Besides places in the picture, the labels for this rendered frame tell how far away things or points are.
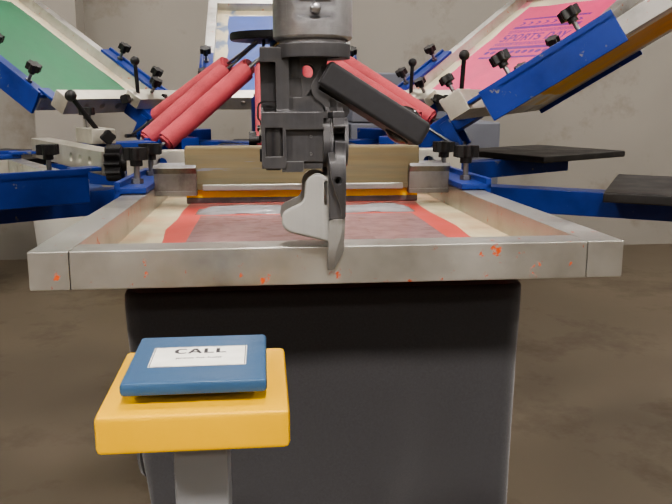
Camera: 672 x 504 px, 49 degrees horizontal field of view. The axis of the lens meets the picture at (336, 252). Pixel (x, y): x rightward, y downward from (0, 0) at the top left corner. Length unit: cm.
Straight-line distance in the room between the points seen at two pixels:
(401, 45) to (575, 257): 476
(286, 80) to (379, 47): 476
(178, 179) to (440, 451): 65
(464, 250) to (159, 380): 35
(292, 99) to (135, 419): 34
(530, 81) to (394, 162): 42
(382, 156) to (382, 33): 418
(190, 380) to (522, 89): 122
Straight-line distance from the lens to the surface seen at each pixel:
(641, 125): 612
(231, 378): 53
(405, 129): 71
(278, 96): 71
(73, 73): 268
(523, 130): 574
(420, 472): 94
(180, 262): 73
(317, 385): 86
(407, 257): 74
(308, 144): 70
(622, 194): 171
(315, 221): 70
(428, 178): 132
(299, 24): 70
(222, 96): 196
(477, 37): 300
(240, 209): 124
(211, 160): 130
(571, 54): 161
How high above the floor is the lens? 116
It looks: 12 degrees down
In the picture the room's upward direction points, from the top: straight up
